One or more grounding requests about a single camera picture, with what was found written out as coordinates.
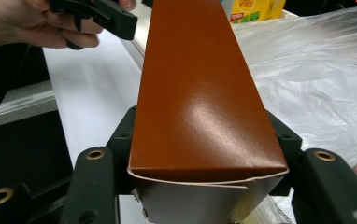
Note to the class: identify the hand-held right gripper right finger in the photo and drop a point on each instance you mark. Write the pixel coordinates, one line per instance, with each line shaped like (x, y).
(287, 146)

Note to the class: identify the brown cardboard box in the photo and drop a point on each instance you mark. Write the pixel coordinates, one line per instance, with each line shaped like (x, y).
(198, 109)

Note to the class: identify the clear plastic bag smiley print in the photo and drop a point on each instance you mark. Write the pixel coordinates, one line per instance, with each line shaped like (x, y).
(310, 81)

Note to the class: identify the yellow drink carton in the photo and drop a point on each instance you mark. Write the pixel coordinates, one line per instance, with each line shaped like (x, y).
(254, 9)

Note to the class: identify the aluminium rail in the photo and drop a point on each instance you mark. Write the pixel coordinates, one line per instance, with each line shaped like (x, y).
(17, 104)

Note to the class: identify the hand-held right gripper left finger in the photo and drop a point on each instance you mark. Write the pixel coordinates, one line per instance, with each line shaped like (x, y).
(122, 140)

